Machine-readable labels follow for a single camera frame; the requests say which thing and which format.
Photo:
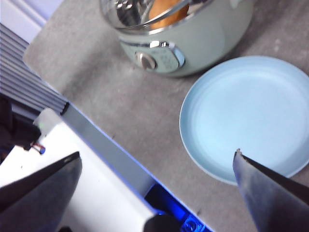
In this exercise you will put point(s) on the ribbed grey aluminium profile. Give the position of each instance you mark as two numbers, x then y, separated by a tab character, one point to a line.
24	72

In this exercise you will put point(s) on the brown potato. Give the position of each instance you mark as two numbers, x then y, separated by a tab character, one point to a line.
166	13

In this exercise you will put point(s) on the white plastic connector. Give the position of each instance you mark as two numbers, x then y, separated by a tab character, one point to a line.
44	120

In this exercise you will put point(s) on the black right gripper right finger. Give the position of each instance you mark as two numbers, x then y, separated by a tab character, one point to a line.
277	203

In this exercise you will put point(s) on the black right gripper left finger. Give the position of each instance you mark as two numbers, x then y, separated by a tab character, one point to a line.
36	200

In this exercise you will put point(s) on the light blue round plate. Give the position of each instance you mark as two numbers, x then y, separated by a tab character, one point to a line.
246	113

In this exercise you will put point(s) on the pale green electric steamer pot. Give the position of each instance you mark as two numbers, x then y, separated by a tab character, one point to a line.
205	38

